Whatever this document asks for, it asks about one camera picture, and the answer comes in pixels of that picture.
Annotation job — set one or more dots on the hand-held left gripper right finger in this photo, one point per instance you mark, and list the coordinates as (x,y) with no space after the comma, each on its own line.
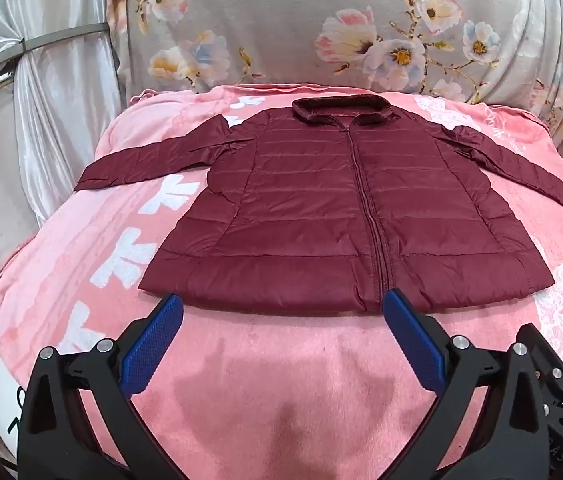
(414,337)

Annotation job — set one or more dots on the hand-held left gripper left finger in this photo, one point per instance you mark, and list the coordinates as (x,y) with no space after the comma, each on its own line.
(154,340)

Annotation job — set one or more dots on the maroon puffer jacket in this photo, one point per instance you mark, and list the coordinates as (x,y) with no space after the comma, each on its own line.
(311,210)

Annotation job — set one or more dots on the pink blanket with white bows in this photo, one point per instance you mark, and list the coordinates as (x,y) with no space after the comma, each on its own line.
(271,385)

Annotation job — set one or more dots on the white printed bag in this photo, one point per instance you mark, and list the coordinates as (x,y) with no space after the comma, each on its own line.
(4,405)

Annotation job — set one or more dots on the white satin curtain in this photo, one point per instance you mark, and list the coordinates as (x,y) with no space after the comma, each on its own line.
(36,150)

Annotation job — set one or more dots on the grey curtain tieback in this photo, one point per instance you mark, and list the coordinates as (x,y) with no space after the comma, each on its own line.
(61,39)

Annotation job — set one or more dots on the grey floral cloth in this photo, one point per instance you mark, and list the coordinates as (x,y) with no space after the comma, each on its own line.
(341,25)

